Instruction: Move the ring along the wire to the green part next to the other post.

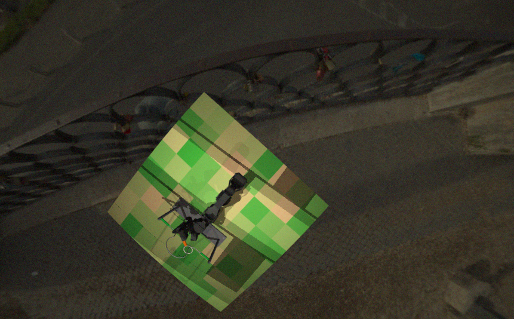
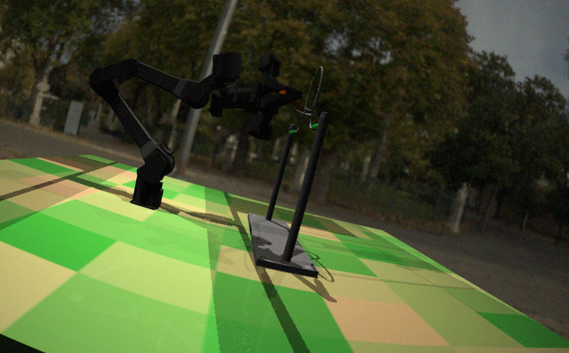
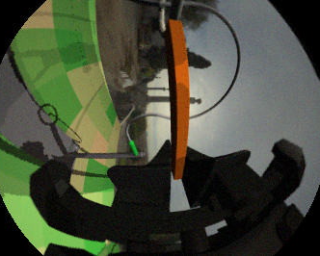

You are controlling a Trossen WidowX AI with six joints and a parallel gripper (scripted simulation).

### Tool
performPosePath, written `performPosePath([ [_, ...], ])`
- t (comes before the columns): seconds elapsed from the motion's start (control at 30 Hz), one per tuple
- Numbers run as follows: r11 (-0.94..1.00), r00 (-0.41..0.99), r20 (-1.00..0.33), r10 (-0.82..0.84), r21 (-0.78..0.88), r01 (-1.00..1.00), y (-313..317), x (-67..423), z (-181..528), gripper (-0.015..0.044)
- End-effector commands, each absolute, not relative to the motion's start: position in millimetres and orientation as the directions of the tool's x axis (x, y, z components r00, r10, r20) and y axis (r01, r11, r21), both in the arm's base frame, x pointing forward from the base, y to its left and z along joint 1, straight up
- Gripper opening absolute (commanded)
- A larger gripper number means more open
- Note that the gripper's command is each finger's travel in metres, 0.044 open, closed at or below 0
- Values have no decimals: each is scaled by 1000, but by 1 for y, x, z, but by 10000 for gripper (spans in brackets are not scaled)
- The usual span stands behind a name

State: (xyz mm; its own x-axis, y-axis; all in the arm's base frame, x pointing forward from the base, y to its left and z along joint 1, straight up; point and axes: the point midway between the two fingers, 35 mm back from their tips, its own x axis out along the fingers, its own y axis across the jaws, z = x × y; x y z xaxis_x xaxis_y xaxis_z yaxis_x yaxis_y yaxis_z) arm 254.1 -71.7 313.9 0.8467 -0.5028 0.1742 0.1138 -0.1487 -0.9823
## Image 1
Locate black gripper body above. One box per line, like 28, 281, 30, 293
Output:
178, 217, 197, 241

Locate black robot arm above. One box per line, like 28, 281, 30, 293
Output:
190, 172, 247, 241

